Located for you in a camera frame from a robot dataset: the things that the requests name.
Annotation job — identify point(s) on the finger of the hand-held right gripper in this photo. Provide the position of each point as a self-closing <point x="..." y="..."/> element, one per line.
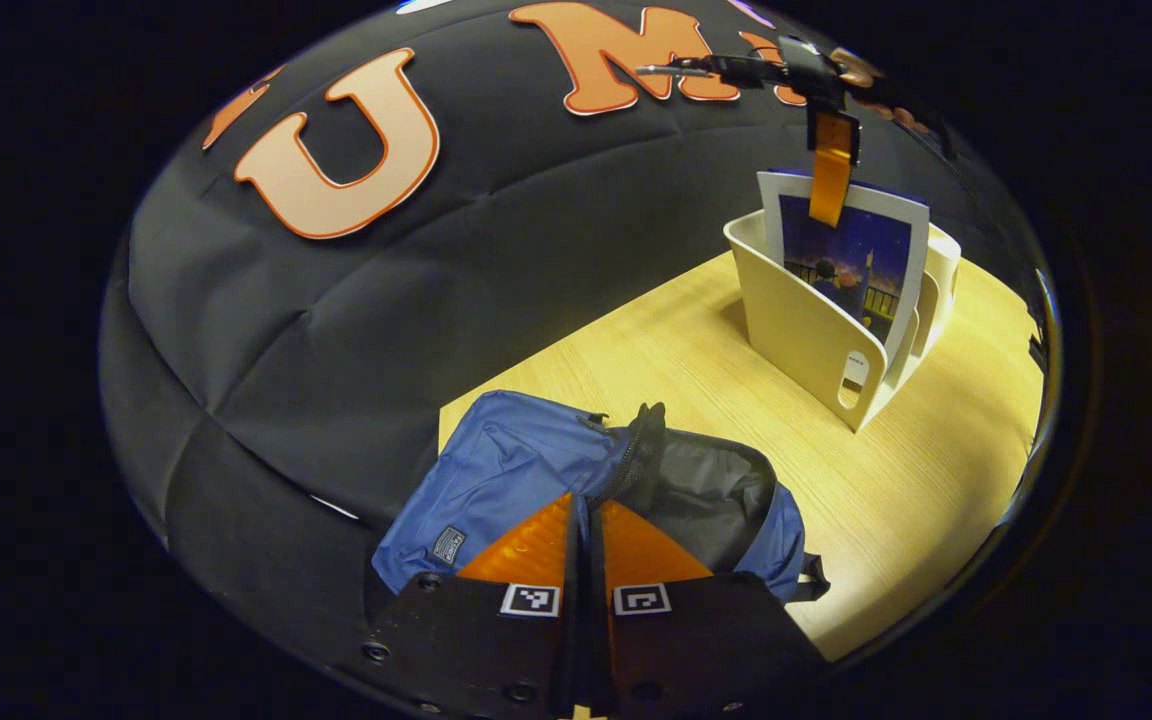
<point x="831" y="170"/>

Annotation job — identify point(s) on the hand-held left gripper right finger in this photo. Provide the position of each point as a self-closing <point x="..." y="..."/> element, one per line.
<point x="599" y="640"/>

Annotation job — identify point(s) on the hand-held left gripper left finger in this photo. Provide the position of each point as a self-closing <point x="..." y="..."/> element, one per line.
<point x="572" y="640"/>

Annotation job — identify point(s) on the blue cover book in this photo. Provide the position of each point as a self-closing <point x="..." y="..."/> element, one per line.
<point x="856" y="250"/>

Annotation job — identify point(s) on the white bookshelf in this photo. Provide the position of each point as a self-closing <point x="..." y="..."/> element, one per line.
<point x="796" y="320"/>

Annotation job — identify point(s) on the blue schoolbag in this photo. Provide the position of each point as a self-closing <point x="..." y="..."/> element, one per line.
<point x="506" y="470"/>

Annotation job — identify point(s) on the black backdrop cloth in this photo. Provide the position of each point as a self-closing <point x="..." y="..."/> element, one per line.
<point x="336" y="330"/>

